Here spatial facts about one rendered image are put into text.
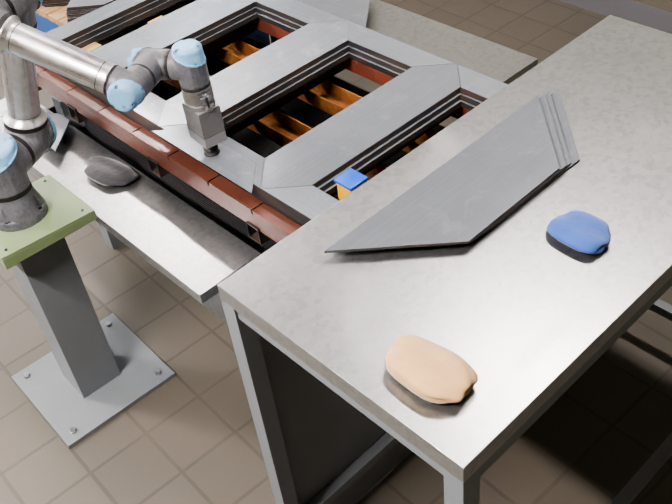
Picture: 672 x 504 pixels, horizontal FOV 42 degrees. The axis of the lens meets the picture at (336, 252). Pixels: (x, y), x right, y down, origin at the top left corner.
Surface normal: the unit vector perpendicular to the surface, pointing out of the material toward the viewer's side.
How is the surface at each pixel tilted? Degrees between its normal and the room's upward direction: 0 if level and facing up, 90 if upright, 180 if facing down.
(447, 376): 8
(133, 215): 0
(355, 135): 0
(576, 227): 5
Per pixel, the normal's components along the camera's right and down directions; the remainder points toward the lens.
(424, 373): -0.17, -0.56
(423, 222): -0.10, -0.73
